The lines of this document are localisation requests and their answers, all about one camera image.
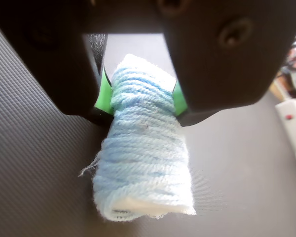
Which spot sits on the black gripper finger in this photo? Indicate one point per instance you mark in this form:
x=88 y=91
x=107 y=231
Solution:
x=51 y=61
x=219 y=69

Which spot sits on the light blue yarn-wrapped block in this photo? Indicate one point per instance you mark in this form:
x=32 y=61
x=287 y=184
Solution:
x=143 y=153

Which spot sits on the white power strip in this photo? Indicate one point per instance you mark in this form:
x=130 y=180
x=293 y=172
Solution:
x=292 y=128

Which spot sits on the large dark grey mat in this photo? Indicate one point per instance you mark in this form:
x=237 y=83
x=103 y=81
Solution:
x=236 y=172

